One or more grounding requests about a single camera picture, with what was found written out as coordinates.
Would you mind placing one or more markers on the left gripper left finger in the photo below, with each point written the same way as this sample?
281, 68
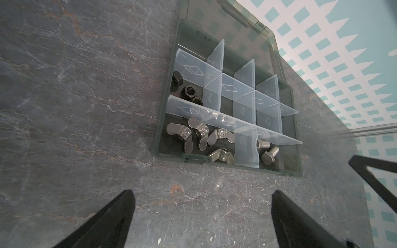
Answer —
108, 228

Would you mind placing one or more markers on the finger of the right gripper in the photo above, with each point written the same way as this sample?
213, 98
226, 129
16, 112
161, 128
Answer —
360, 165

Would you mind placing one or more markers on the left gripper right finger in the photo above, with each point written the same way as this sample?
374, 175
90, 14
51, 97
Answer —
296, 229

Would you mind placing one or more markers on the silver wing nut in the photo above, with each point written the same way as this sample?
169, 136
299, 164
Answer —
201, 130
184, 133
221, 134
222, 155

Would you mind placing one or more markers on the clear plastic organizer box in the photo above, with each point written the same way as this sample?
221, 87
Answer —
233, 61

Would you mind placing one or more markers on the silver hex bolt in box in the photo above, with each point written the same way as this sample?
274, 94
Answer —
269, 157

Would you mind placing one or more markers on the black nut in box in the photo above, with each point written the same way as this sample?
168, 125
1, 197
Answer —
186, 90

